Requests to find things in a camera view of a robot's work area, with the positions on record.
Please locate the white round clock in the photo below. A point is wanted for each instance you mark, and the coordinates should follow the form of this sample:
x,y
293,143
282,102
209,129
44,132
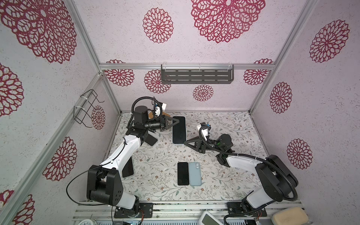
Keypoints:
x,y
86,222

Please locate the light blue phone case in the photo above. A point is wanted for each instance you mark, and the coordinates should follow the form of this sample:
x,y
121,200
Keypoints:
x,y
194,174

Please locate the black phone with screen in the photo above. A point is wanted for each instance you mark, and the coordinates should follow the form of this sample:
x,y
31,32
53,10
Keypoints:
x,y
183,174

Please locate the beige sponge block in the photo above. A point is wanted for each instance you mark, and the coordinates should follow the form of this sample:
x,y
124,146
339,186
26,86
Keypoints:
x,y
290,216

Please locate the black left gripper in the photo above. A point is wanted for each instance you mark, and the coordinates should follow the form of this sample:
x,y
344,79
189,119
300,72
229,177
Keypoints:
x,y
164,125

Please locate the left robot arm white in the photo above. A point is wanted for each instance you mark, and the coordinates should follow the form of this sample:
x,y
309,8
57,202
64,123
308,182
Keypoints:
x,y
104,184

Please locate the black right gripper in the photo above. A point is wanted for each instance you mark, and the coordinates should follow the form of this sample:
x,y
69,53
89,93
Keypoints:
x,y
202,145

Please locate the black wire rack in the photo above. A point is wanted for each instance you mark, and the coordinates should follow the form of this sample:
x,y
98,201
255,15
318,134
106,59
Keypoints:
x,y
90,114

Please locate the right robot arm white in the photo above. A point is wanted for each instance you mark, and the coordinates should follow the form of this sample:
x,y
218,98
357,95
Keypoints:
x,y
277,182

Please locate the metal base rail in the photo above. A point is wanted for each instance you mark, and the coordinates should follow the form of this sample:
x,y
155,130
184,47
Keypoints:
x,y
173,210

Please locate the grey wall shelf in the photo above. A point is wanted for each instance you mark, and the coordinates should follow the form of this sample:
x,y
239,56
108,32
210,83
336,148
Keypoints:
x,y
197,76

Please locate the white device at bottom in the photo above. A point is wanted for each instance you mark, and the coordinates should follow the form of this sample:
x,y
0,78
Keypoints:
x,y
208,219

